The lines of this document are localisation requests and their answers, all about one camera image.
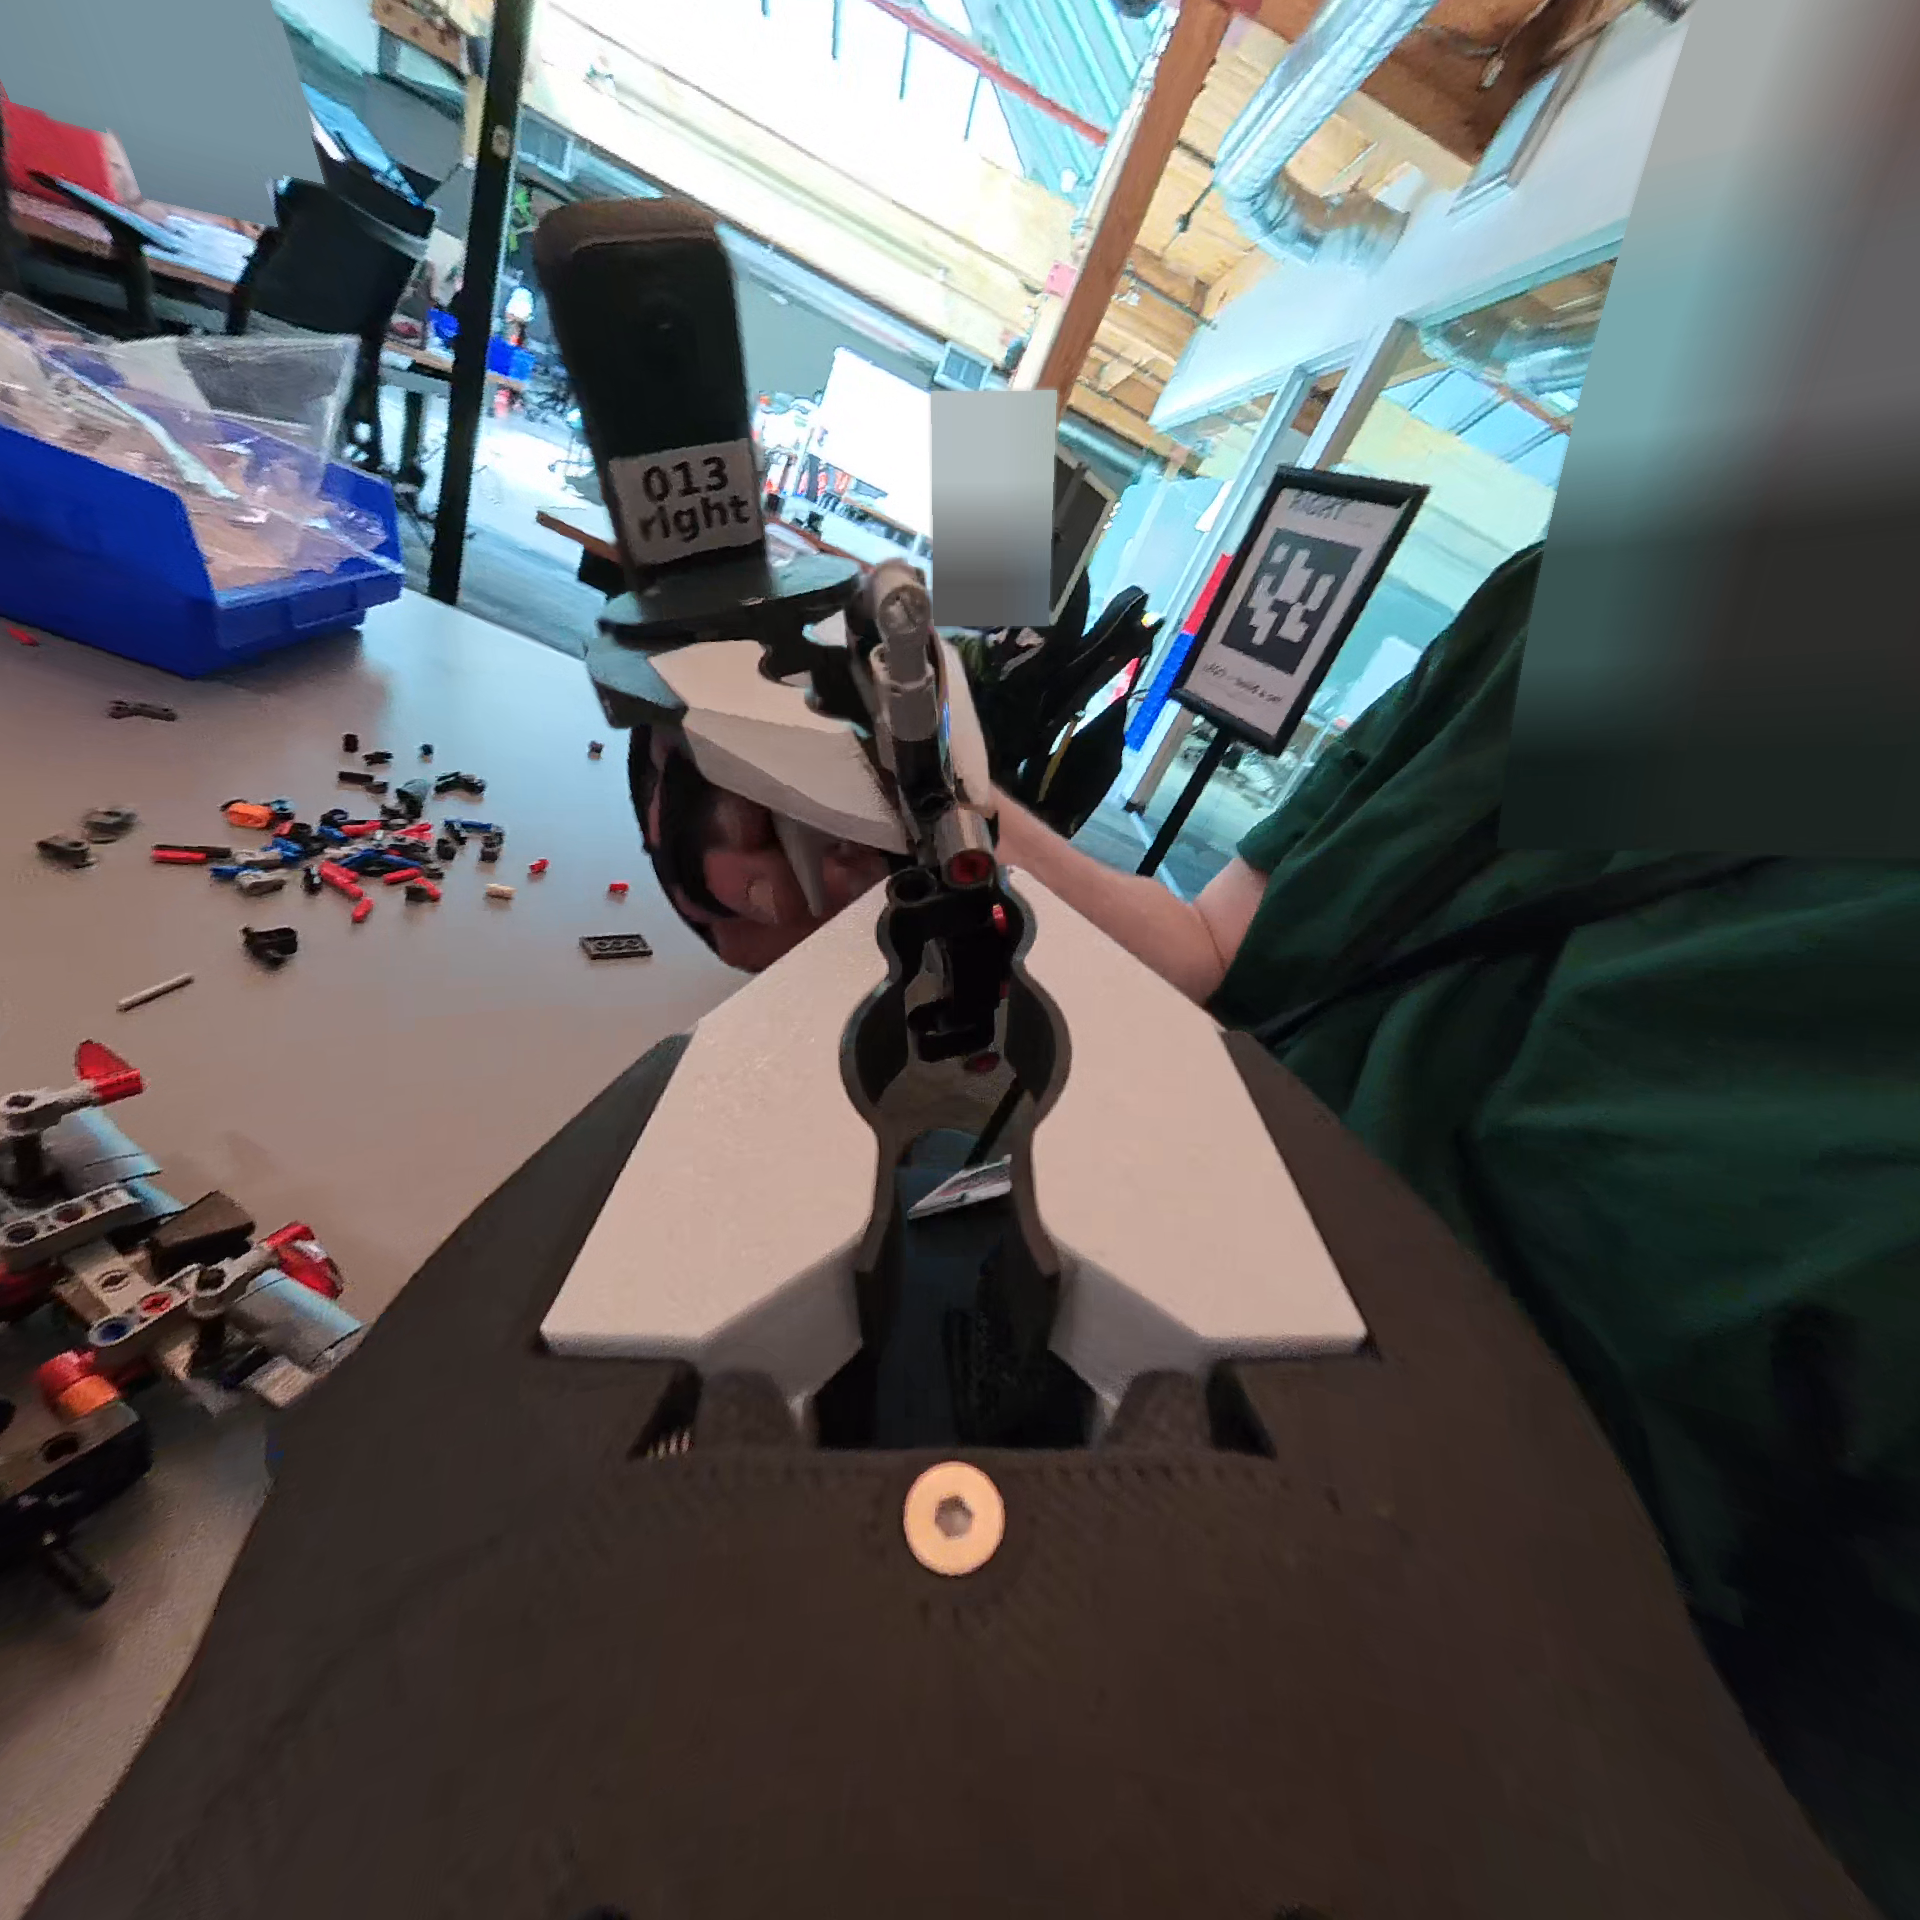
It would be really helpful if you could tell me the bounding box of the person in green shirt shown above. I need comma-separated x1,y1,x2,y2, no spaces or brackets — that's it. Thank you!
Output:
1199,539,1920,1920

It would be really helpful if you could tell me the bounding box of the pile of loose lego pieces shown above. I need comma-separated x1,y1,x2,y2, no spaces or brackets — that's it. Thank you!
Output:
0,622,655,1014

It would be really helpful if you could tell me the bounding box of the blue plastic bin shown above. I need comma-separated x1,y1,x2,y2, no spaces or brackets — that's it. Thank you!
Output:
0,292,409,682

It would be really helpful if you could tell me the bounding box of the black office chair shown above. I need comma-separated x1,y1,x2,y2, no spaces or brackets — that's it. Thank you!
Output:
224,176,441,471

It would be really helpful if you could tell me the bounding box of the person's right hand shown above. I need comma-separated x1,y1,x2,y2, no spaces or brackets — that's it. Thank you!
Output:
697,803,904,975

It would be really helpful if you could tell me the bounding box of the small black grey lego assembly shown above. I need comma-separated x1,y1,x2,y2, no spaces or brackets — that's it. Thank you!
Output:
839,557,1037,1085

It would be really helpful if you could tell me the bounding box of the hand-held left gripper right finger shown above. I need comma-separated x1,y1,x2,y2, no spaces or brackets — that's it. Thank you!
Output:
990,878,1371,1432

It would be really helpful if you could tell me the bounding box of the person's right forearm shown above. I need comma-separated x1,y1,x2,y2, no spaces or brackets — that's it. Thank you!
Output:
983,795,1255,1010

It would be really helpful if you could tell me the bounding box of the black pole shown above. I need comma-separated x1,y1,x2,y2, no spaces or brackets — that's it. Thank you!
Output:
427,0,536,606

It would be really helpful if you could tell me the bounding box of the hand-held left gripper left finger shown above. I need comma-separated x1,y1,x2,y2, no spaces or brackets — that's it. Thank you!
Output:
536,882,902,1426

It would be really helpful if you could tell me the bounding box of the partly built lego vehicle model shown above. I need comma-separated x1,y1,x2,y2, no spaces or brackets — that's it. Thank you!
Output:
0,1040,366,1610

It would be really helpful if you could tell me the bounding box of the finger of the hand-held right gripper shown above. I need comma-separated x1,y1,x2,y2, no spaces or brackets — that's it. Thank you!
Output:
673,634,912,922
931,634,999,822

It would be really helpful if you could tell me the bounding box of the black framed tag sign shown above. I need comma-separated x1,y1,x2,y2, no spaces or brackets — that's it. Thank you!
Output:
1135,464,1430,880

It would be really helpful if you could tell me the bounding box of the black shoulder strap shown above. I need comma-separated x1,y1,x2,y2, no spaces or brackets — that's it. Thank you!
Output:
1252,847,1779,1045

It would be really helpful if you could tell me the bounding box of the clear plastic bag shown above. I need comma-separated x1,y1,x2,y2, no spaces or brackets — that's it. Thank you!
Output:
0,298,366,590

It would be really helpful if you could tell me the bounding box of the silver ventilation duct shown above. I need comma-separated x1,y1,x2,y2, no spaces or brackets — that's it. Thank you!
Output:
1216,0,1517,266

